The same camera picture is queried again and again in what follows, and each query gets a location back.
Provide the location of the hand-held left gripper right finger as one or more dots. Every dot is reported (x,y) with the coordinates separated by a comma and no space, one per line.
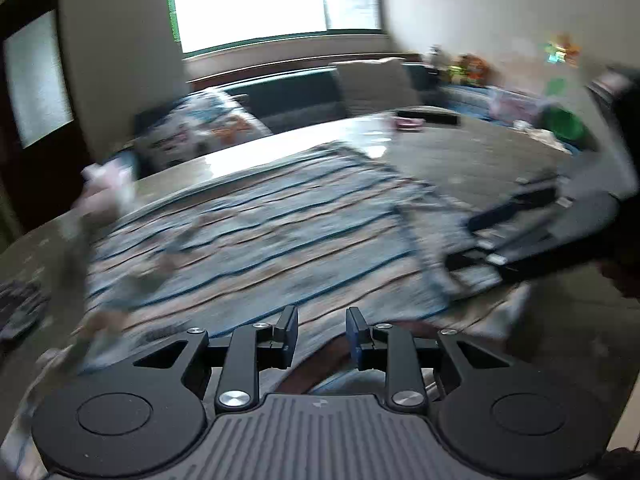
(356,332)

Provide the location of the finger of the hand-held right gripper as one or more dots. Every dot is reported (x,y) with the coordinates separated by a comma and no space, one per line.
(520,205)
(520,260)

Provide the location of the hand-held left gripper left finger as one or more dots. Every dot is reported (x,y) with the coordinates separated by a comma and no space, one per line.
(287,330)

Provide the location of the striped blue towel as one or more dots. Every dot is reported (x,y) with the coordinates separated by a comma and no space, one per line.
(275,240)

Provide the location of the white crumpled cloth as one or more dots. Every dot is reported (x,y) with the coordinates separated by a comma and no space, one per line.
(542,137)

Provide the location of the clear plastic storage box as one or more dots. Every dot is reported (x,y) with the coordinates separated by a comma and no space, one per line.
(515,105)

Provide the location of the black remote control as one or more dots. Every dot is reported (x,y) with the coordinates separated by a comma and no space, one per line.
(440,119)

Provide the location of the pink hair band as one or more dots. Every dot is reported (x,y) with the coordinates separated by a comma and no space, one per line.
(407,124)

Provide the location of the orange plush toy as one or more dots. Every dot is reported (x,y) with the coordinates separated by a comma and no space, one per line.
(472,67)

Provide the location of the colourful pinwheel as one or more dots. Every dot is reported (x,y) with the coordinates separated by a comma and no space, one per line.
(562,52)

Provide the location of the plain grey pillow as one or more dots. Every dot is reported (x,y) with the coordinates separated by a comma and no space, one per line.
(375,85)

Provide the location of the butterfly print pillow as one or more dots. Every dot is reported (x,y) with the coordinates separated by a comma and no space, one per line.
(200,130)

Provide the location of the pink tissue box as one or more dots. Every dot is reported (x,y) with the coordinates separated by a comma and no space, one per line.
(107,180)

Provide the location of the blue sofa bench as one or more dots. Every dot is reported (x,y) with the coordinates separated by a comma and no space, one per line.
(300,95)

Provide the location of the green framed window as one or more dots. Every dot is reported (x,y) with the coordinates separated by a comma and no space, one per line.
(250,0)

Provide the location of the dark wooden glass door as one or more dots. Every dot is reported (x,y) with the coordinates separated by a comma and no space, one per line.
(35,75)

